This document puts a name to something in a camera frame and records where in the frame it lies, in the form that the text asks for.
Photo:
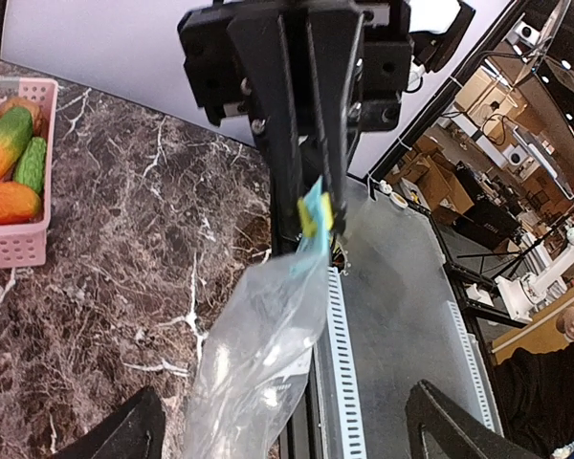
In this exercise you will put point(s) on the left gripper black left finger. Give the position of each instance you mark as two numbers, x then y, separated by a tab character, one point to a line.
136	429

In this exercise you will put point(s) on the cardboard boxes in background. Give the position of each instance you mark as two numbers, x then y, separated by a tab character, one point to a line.
426	167

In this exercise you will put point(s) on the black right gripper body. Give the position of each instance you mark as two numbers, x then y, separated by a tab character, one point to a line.
222	91

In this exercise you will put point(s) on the white slotted cable duct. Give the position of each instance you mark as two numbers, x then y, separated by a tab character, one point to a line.
344	370

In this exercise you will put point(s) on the clear zip bag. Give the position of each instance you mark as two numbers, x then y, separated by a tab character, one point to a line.
234	408

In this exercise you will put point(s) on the red orange toy mango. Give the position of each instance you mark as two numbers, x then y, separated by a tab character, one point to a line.
19	204

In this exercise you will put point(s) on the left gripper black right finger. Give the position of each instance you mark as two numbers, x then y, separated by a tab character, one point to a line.
457	433

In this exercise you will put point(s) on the green orange toy mango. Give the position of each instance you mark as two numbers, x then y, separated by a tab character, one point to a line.
16	130

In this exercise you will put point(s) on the black front frame rail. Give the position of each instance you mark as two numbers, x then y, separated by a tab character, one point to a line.
297	437

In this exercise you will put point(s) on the brown toy potato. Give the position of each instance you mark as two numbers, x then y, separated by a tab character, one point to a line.
30	106

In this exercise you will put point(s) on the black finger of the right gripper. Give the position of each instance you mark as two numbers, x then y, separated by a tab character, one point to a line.
260	42
333	43

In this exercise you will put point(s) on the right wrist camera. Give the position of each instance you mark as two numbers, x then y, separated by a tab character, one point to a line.
437	27

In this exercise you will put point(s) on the pink perforated plastic basket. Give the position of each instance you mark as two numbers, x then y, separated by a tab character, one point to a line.
25	245

